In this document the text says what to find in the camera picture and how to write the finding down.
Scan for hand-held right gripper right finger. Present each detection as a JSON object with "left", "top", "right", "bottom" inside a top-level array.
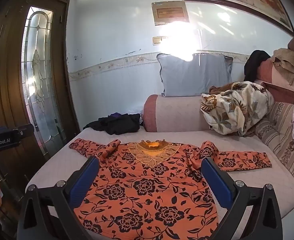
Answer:
[{"left": 201, "top": 157, "right": 284, "bottom": 240}]

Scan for black cloth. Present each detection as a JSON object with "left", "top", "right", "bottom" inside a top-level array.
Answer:
[{"left": 83, "top": 112, "right": 141, "bottom": 135}]

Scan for orange black floral shirt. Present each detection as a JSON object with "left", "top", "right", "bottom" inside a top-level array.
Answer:
[{"left": 69, "top": 138, "right": 273, "bottom": 240}]

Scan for cream floral blanket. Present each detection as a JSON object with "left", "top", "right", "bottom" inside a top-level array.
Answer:
[{"left": 200, "top": 81, "right": 275, "bottom": 137}]

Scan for pink quilted sofa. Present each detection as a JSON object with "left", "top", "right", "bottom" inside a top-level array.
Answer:
[{"left": 24, "top": 55, "right": 294, "bottom": 240}]

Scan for black garment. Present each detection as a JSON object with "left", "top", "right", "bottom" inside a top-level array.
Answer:
[{"left": 243, "top": 50, "right": 271, "bottom": 83}]

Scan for wooden door with stained glass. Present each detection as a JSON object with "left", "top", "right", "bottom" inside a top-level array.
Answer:
[{"left": 0, "top": 0, "right": 80, "bottom": 205}]

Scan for beige towel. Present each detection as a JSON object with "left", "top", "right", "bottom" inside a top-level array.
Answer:
[{"left": 270, "top": 48, "right": 294, "bottom": 85}]

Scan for beige light switch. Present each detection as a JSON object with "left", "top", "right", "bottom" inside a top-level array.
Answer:
[{"left": 152, "top": 36, "right": 169, "bottom": 46}]

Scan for light blue pillow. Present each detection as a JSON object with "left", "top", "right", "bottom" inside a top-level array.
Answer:
[{"left": 156, "top": 52, "right": 234, "bottom": 97}]

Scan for rust brown cloth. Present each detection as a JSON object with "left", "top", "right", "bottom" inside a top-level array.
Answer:
[{"left": 209, "top": 82, "right": 234, "bottom": 94}]

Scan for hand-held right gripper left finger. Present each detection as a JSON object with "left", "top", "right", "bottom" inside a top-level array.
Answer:
[{"left": 17, "top": 156, "right": 101, "bottom": 240}]

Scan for striped floral sofa cushion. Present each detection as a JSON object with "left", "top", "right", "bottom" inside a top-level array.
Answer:
[{"left": 255, "top": 101, "right": 294, "bottom": 185}]

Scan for wall panel box cover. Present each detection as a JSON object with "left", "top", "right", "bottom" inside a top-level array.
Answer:
[{"left": 151, "top": 1, "right": 189, "bottom": 26}]

